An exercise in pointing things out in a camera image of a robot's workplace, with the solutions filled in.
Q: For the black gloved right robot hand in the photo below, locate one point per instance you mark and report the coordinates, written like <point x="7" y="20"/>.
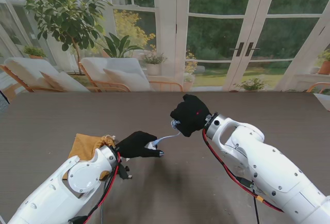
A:
<point x="192" y="115"/>

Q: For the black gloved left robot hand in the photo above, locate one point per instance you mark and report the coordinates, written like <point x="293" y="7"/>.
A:
<point x="136" y="146"/>

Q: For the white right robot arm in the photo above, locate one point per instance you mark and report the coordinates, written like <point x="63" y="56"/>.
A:
<point x="257" y="157"/>

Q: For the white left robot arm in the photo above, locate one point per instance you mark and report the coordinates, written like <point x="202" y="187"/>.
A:
<point x="82" y="175"/>

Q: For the printed sunroom backdrop banner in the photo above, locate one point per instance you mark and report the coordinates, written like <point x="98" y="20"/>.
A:
<point x="165" y="33"/>

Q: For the white paper sheet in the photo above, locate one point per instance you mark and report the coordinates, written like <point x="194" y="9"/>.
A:
<point x="323" y="101"/>

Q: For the black edge object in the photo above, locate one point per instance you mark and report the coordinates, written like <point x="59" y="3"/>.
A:
<point x="3" y="97"/>

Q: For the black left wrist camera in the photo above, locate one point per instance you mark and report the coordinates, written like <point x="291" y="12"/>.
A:
<point x="124" y="172"/>

